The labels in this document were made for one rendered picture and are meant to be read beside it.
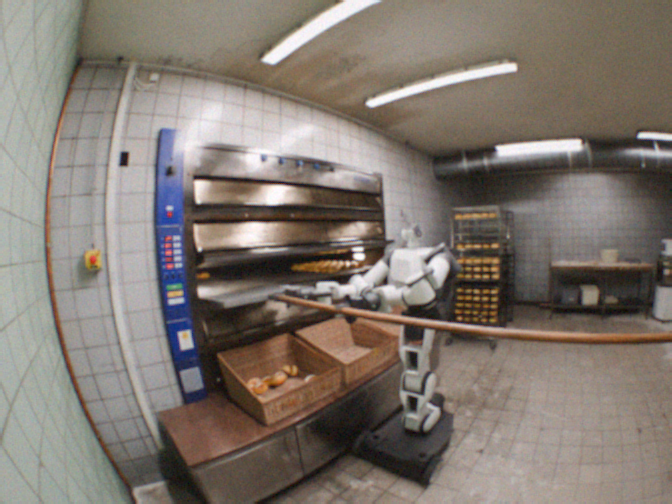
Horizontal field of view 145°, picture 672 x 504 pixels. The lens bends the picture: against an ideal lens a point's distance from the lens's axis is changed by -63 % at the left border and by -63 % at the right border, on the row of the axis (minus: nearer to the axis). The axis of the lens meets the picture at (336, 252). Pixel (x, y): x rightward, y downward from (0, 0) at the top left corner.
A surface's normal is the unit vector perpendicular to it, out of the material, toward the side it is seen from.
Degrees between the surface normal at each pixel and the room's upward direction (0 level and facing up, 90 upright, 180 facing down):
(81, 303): 90
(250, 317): 70
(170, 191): 90
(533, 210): 90
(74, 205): 90
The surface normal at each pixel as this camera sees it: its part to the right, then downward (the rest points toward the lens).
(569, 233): -0.69, 0.07
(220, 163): 0.73, 0.00
